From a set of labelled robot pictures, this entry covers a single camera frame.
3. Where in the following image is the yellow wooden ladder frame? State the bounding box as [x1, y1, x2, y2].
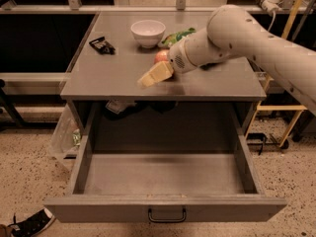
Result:
[245, 0, 307, 149]

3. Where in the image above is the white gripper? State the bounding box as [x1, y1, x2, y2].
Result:
[137, 39, 197, 88]

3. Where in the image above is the green chip bag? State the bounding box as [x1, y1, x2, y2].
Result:
[161, 28, 196, 48]

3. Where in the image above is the white ceramic bowl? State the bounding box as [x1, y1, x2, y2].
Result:
[130, 20, 166, 48]

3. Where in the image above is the small black snack packet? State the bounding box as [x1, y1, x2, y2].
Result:
[89, 37, 116, 55]

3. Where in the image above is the grey metal cabinet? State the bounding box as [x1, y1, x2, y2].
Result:
[59, 11, 267, 156]

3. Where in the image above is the red apple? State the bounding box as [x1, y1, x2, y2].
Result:
[154, 49, 169, 63]

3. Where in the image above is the clear plastic bag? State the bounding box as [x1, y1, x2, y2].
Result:
[48, 106, 81, 161]

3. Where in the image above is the black sneaker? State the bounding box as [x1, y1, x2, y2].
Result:
[9, 208, 55, 237]

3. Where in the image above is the open grey top drawer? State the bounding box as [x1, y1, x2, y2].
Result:
[44, 115, 286, 222]

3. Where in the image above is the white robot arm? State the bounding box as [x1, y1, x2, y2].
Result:
[138, 5, 316, 115]

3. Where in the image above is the white power cable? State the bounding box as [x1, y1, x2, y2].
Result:
[267, 10, 277, 33]

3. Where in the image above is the black drawer handle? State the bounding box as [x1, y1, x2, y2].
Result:
[147, 208, 187, 223]

